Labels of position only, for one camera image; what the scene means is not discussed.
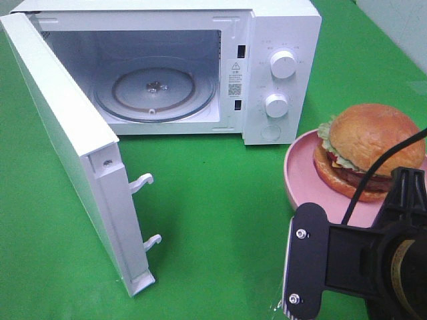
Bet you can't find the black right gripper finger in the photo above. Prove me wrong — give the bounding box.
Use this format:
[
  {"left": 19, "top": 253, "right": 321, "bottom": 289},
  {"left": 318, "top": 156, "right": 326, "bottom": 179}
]
[{"left": 372, "top": 167, "right": 426, "bottom": 229}]

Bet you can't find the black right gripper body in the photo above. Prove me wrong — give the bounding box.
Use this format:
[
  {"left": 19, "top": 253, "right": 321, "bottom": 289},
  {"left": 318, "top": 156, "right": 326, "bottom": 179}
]
[{"left": 366, "top": 225, "right": 426, "bottom": 319}]

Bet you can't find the burger with lettuce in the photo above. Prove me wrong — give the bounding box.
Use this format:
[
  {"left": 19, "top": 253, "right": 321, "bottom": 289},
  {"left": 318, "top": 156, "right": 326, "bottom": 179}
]
[{"left": 313, "top": 103, "right": 426, "bottom": 202}]

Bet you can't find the pink round plate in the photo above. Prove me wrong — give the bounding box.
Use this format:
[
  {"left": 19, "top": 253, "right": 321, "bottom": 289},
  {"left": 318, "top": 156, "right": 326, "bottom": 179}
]
[{"left": 284, "top": 129, "right": 427, "bottom": 229}]

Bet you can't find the round white door-release button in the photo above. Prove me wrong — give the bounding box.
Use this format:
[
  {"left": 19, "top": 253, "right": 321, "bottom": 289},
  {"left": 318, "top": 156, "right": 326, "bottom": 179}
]
[{"left": 261, "top": 125, "right": 281, "bottom": 141}]

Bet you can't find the white microwave door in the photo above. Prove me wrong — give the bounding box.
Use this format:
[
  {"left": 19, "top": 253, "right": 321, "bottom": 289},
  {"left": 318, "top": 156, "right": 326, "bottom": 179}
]
[{"left": 1, "top": 13, "right": 161, "bottom": 296}]

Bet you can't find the lower white microwave knob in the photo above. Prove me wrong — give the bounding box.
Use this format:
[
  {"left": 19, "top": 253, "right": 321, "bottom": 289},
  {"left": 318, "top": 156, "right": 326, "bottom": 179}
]
[{"left": 265, "top": 94, "right": 289, "bottom": 118}]

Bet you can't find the white microwave knob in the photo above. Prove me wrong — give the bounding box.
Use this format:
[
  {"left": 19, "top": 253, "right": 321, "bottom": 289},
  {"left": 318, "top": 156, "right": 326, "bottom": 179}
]
[
  {"left": 270, "top": 50, "right": 297, "bottom": 79},
  {"left": 265, "top": 94, "right": 289, "bottom": 118}
]

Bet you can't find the upper white microwave knob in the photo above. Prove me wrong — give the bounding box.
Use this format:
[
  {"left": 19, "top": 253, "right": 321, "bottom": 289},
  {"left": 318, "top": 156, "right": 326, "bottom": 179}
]
[{"left": 270, "top": 50, "right": 297, "bottom": 79}]

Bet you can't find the white microwave oven body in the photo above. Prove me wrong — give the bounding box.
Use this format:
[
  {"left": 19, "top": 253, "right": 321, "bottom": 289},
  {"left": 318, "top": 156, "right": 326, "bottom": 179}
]
[{"left": 7, "top": 1, "right": 322, "bottom": 145}]

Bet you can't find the glass microwave turntable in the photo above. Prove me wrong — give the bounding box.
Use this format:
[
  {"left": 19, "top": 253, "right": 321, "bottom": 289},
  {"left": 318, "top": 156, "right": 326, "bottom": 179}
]
[{"left": 94, "top": 56, "right": 218, "bottom": 123}]

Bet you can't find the black camera cable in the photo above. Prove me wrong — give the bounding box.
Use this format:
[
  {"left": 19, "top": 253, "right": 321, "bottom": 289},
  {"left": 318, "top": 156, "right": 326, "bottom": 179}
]
[{"left": 340, "top": 127, "right": 427, "bottom": 227}]

